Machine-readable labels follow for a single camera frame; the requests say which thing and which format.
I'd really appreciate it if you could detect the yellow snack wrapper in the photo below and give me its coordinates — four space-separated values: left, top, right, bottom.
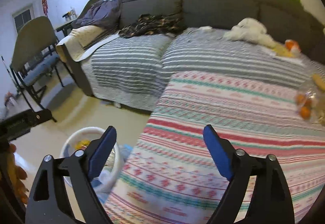
74 139 90 150

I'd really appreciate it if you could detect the white plastic trash bin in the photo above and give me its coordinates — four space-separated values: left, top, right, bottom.
60 127 125 193

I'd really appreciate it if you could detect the person's hand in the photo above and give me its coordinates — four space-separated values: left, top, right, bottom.
1 143 29 205

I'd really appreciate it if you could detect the grey folding chair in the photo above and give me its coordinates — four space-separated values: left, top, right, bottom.
10 16 62 109

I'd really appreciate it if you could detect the patterned red green tablecloth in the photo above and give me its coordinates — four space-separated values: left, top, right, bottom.
104 71 324 223

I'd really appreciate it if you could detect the grey striped sofa cover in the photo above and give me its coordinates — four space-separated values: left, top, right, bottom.
81 28 324 111

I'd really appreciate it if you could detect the clear jar with oranges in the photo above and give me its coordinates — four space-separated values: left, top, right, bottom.
295 73 324 126

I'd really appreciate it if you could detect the cream quilted blanket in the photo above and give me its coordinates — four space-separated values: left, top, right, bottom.
56 26 119 63

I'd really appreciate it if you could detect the dark side table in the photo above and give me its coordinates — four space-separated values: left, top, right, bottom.
54 19 76 37

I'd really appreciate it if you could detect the purple jacket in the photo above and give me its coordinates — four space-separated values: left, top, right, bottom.
72 0 122 30

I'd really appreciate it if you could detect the yellow white booklet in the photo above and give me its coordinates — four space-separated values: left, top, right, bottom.
261 44 305 66

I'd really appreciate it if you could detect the dark floral cloth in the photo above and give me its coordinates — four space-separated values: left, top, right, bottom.
118 14 187 38

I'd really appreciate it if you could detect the orange snack bag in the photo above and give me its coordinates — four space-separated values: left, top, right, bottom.
285 39 301 55

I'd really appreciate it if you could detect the white plush toy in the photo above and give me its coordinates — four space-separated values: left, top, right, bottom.
223 17 276 49

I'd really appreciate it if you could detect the small white box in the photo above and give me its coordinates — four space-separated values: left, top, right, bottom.
199 26 213 31

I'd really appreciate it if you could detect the dark grey sofa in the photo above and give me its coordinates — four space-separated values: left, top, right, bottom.
61 0 325 98

